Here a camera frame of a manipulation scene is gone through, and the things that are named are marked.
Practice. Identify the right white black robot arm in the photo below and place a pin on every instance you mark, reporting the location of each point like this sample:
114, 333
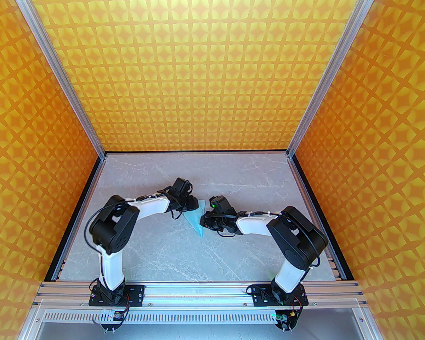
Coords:
297, 237

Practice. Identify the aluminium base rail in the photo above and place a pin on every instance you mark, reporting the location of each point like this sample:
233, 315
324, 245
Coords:
198, 292

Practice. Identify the light blue paper sheet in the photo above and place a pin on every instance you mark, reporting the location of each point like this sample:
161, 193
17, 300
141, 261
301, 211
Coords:
197, 221

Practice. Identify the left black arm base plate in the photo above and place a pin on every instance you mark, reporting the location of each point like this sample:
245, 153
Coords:
136, 292

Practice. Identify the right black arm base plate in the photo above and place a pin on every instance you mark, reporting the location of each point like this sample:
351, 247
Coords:
259, 293

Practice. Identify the thin black table edge strip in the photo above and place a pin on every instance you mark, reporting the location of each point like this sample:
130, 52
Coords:
198, 152

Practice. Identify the small circuit board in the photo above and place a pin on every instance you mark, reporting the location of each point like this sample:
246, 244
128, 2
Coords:
283, 318
115, 316

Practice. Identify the aluminium corner post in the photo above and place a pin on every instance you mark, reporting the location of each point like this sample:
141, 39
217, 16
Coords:
329, 69
56, 66

